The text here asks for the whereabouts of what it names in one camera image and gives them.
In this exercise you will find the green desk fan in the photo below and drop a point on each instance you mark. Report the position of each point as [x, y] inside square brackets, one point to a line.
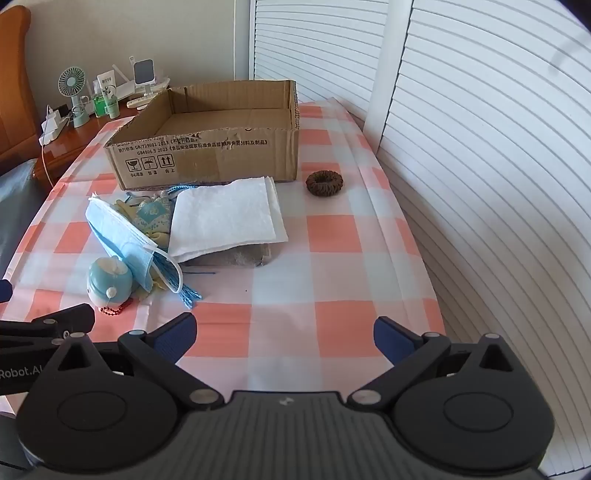
[71, 83]

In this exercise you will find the wooden headboard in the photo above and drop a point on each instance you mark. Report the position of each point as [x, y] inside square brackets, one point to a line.
[14, 92]

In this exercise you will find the brown cardboard box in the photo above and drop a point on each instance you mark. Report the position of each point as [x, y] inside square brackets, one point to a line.
[207, 157]

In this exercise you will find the pink checked tablecloth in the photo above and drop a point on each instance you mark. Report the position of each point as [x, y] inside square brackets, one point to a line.
[286, 286]

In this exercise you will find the white charger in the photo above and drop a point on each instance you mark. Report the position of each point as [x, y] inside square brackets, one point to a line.
[53, 124]

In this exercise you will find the blue face mask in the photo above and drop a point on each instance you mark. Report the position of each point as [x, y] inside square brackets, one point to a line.
[120, 230]

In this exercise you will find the grey towel cloth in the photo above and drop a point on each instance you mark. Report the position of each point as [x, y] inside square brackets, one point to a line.
[240, 256]

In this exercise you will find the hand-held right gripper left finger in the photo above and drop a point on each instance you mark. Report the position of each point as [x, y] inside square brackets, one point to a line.
[174, 333]

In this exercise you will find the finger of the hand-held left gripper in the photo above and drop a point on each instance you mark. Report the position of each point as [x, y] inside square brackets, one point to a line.
[3, 291]
[64, 318]

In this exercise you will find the yellow sachet with blue patch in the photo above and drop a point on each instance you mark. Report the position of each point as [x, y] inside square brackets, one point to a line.
[152, 214]

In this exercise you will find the grey bed sheet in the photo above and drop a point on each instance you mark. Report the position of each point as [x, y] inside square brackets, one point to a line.
[16, 207]

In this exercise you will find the green bottle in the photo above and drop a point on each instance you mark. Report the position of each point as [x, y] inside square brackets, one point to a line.
[105, 104]

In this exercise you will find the brown hair scrunchie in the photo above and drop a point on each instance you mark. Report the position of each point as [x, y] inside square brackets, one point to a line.
[314, 184]

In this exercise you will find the white remote control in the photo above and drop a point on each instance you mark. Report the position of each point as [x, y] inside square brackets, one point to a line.
[141, 101]

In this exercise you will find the wide white louvered door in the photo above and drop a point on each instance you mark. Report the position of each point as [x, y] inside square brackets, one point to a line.
[508, 184]

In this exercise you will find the wooden nightstand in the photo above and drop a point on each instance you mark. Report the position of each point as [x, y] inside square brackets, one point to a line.
[78, 143]

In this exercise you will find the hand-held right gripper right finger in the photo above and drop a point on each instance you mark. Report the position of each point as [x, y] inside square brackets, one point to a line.
[393, 338]

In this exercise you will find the narrow white louvered door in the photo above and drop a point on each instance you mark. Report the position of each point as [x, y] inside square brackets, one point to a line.
[323, 46]

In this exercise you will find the white phone stand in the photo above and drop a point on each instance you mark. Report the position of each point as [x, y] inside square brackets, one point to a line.
[144, 71]

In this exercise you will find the yellow sachet with blue tassel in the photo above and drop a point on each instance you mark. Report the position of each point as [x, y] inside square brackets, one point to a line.
[184, 290]

